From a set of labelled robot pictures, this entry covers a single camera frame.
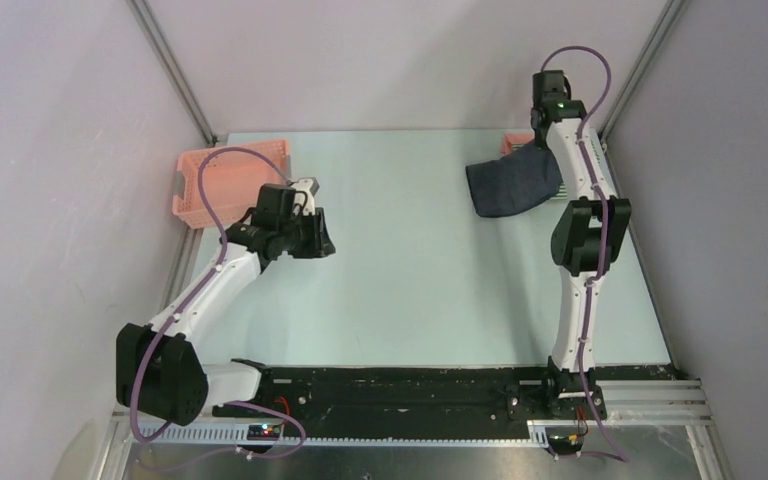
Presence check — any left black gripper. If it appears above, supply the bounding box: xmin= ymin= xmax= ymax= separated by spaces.
xmin=278 ymin=207 xmax=335 ymax=259

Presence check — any salmon pink t-shirt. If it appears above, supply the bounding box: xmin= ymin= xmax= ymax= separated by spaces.
xmin=500 ymin=132 xmax=534 ymax=156

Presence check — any dark navy garment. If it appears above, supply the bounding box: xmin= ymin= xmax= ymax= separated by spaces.
xmin=465 ymin=142 xmax=562 ymax=218

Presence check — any green white striped garment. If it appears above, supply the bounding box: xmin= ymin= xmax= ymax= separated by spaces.
xmin=549 ymin=135 xmax=612 ymax=200

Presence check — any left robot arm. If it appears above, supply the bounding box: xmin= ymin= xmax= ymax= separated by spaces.
xmin=115 ymin=177 xmax=336 ymax=426

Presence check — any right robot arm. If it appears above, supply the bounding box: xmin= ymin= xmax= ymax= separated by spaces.
xmin=531 ymin=70 xmax=632 ymax=418

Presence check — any pink plastic laundry basket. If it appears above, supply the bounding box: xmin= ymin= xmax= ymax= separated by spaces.
xmin=172 ymin=148 xmax=281 ymax=229

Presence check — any left small circuit board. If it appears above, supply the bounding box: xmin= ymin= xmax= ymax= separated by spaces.
xmin=246 ymin=424 xmax=282 ymax=442

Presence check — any small circuit board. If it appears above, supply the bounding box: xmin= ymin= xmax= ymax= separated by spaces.
xmin=246 ymin=424 xmax=282 ymax=442
xmin=547 ymin=433 xmax=586 ymax=450

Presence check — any right small circuit board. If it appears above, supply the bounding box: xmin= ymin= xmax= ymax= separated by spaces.
xmin=547 ymin=433 xmax=586 ymax=450

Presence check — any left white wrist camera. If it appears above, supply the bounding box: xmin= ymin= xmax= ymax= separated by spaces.
xmin=289 ymin=177 xmax=319 ymax=216

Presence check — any right aluminium corner post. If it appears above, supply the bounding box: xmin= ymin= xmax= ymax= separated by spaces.
xmin=600 ymin=0 xmax=690 ymax=141

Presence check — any aluminium corner post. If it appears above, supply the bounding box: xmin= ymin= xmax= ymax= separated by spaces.
xmin=600 ymin=0 xmax=690 ymax=141
xmin=126 ymin=0 xmax=218 ymax=147

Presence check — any left aluminium corner post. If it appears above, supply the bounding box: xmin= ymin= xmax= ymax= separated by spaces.
xmin=126 ymin=0 xmax=218 ymax=147

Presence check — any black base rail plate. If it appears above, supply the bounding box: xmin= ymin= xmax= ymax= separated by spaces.
xmin=211 ymin=360 xmax=677 ymax=441

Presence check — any aluminium toothed cable duct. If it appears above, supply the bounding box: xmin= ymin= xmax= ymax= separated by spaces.
xmin=153 ymin=423 xmax=548 ymax=448

